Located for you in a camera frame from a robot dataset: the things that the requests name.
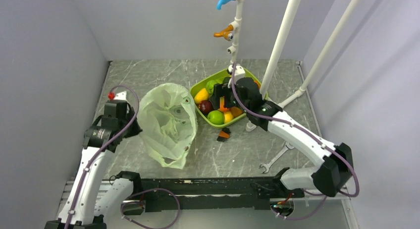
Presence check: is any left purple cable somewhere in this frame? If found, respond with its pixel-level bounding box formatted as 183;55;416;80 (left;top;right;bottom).
64;85;141;229

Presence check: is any light green plastic bag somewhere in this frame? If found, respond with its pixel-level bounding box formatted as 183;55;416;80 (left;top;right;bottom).
137;83;198;170

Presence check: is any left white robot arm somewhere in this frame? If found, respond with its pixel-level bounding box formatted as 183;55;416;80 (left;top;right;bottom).
45;99;143;229

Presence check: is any brown kiwi fruit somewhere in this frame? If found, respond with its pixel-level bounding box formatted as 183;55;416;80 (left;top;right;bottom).
230;107;243;118

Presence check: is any yellow mango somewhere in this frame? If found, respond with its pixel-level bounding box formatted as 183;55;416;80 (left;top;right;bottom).
194;88;210;105
223;111;234;124

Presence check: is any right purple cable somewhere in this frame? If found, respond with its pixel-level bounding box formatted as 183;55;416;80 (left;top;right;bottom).
230;63;360;198

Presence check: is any dark green avocado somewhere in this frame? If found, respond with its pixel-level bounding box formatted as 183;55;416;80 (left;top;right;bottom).
222;77;231;84

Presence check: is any silver wrench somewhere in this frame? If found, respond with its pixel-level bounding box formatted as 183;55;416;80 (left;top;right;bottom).
260;142;294;174

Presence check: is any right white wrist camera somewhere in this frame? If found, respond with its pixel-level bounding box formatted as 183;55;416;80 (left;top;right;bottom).
227;64;246;82

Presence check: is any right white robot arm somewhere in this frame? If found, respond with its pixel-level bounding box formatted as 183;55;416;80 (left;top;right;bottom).
210;77;354;197

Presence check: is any orange faucet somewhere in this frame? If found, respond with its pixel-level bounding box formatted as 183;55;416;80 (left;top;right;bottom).
213;25;234;41

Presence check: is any wrinkled light green fruit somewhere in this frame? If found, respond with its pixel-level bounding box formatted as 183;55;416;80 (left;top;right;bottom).
205;80;218;95

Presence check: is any green plastic basket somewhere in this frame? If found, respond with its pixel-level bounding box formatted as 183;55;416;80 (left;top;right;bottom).
190;65;268;129

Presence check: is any yellow mango front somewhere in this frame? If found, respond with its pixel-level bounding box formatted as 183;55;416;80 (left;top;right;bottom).
223;111;234;124

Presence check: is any purple cable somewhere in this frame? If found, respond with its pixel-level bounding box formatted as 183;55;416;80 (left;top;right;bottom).
230;63;360;198
64;85;141;229

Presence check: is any orange black small tool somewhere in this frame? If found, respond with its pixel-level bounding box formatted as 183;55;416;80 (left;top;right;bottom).
216;127;231;142

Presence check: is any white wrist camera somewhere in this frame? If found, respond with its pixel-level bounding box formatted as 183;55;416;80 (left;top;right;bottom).
107;91;128;103
227;64;246;82

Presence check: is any dark purple mangosteen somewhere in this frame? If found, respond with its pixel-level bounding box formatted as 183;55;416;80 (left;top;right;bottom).
198;100;214;115

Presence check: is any yellow mango left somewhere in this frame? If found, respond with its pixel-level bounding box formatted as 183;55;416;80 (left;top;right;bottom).
194;88;210;105

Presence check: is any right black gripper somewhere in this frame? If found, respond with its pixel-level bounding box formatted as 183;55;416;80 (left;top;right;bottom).
210;82;250;113

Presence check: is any white pipe with faucets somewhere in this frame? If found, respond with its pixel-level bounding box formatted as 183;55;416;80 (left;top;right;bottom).
227;0;244;63

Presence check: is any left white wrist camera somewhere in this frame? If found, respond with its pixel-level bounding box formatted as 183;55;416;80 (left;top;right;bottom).
107;91;128;103

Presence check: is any white pvc pipe frame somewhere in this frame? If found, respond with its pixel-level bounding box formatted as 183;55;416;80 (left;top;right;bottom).
246;0;366;132

